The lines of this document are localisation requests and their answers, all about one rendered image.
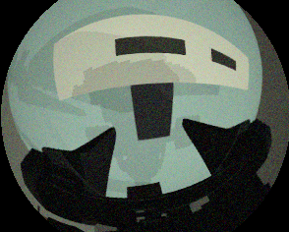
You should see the cream power strip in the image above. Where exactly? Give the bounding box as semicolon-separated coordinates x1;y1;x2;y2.
53;15;250;100

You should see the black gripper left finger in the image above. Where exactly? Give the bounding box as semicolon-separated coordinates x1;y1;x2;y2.
41;127;116;197

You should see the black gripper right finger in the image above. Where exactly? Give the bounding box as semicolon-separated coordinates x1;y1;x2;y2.
183;118;250;175

